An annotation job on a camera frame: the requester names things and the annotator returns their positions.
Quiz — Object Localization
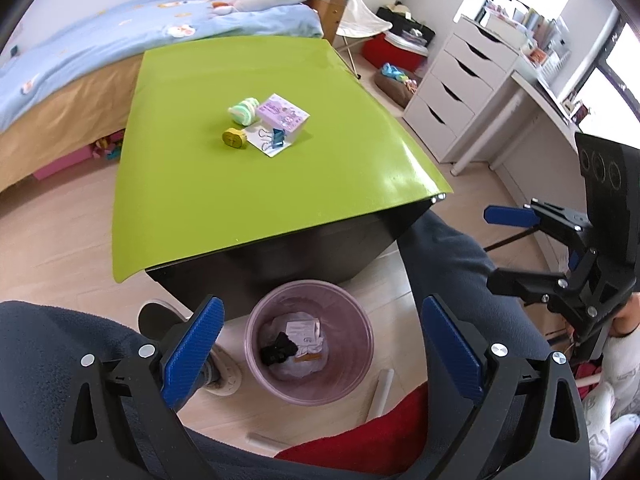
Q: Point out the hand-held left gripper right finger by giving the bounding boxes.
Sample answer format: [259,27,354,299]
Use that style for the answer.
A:
[420,295,593,480]

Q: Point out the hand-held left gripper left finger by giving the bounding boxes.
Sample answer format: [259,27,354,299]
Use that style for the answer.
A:
[57,296,226,480]

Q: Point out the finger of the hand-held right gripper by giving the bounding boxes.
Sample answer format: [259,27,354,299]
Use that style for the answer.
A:
[483,200,597,253]
[486,249,598,313]

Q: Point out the black socks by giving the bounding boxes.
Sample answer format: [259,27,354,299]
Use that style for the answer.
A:
[260,331,299,366]

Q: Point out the mauve plastic bin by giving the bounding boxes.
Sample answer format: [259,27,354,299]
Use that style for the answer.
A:
[243,280,375,407]

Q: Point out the white tissue packet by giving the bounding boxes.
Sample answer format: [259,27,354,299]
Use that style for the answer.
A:
[286,321,322,343]

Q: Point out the person's right hand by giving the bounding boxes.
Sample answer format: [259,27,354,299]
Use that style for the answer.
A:
[611,292,640,337]

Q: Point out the black shoe with white sole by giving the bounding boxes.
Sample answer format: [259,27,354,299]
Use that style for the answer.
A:
[137,299,243,398]

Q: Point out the white tube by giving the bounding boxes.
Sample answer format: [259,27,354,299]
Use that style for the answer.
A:
[365,369,396,423]
[247,432,278,453]

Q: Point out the white desk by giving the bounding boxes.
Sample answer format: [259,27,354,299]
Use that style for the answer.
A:
[450,70,581,196]

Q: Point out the clear plastic bin bag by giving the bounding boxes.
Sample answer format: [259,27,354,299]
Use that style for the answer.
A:
[255,312,328,376]

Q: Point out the red cloth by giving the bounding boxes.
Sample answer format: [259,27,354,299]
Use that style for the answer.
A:
[274,382,431,476]

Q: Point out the white drawer unit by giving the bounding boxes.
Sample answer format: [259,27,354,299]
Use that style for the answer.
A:
[402,15,523,163]

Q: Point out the person's left leg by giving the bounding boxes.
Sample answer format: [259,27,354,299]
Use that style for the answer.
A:
[0,301,431,480]

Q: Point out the brown pet bed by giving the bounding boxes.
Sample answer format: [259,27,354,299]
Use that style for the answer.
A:
[374,64,423,108]

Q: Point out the green top table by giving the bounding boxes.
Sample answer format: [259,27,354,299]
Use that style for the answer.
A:
[111,35,453,321]

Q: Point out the row of books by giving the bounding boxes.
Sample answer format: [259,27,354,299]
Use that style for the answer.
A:
[482,0,571,68]

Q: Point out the red cooler box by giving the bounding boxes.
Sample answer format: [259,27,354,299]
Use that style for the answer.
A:
[361,30,430,75]

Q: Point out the small printed card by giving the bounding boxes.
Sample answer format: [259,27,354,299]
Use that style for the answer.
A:
[247,127,293,158]

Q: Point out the colourful toy blocks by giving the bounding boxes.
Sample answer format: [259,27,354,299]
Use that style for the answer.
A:
[90,130,125,162]

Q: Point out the black bag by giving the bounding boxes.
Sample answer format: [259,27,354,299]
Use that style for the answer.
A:
[376,5,436,48]

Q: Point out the pink storage box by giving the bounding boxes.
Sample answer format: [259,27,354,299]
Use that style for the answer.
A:
[32,152,96,181]

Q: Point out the green white rolled socks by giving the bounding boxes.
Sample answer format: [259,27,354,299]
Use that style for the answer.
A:
[228,97,261,127]

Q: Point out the purple printed box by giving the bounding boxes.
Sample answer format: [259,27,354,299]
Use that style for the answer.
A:
[256,93,310,142]

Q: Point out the white folding chair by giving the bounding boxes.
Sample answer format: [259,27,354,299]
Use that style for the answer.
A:
[281,0,393,73]

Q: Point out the bed with beige skirt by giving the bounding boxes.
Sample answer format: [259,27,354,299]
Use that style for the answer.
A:
[0,0,346,193]

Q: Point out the blue printed blanket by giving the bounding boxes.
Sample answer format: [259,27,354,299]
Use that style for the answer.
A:
[0,0,323,133]

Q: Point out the black frame window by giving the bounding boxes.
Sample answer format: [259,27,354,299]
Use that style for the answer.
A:
[480,0,640,123]

